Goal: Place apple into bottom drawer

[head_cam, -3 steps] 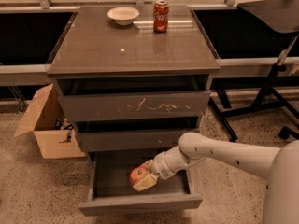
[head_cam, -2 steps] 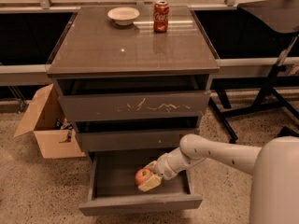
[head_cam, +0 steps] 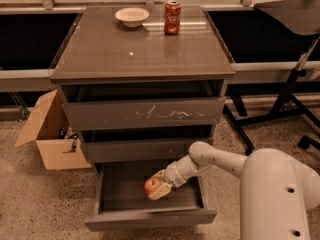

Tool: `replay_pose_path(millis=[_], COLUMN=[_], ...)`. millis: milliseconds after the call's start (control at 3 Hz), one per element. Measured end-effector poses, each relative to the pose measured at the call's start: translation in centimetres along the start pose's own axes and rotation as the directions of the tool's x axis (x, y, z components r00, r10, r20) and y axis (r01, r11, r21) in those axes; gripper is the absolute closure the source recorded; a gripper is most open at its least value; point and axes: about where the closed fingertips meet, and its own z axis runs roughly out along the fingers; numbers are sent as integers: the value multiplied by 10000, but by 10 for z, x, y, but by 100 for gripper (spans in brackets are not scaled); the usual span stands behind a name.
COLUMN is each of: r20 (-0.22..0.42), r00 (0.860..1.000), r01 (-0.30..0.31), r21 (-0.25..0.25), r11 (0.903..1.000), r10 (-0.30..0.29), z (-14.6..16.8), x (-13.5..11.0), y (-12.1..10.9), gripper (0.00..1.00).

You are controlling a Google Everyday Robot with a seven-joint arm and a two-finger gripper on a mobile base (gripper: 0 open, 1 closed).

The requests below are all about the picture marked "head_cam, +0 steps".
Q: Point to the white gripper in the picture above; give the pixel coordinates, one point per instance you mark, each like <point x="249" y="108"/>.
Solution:
<point x="173" y="176"/>

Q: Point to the red apple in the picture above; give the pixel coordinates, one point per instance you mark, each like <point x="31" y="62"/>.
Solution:
<point x="152" y="185"/>

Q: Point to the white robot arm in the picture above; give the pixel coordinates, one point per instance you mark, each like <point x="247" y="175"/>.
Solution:
<point x="276" y="190"/>

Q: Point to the grey middle drawer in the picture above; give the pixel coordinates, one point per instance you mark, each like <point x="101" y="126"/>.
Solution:
<point x="142" y="143"/>

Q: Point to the grey drawer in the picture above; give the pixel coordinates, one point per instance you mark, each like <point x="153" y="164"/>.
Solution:
<point x="142" y="143"/>
<point x="142" y="104"/>
<point x="121" y="202"/>

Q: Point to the grey bottom drawer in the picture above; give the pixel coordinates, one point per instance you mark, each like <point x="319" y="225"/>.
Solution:
<point x="121" y="202"/>

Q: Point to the grey drawer cabinet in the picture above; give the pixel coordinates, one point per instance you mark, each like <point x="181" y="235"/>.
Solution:
<point x="102" y="50"/>

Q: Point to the grey top drawer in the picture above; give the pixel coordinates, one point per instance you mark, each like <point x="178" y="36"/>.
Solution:
<point x="142" y="104"/>

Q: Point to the open cardboard box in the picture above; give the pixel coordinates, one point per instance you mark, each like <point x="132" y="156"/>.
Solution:
<point x="47" y="126"/>

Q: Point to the black office chair base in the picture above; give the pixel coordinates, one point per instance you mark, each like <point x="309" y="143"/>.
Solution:
<point x="306" y="141"/>

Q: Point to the white bowl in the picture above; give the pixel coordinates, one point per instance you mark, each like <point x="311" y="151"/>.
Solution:
<point x="132" y="17"/>

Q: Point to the red cola can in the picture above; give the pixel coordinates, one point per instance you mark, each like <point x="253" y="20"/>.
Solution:
<point x="172" y="11"/>

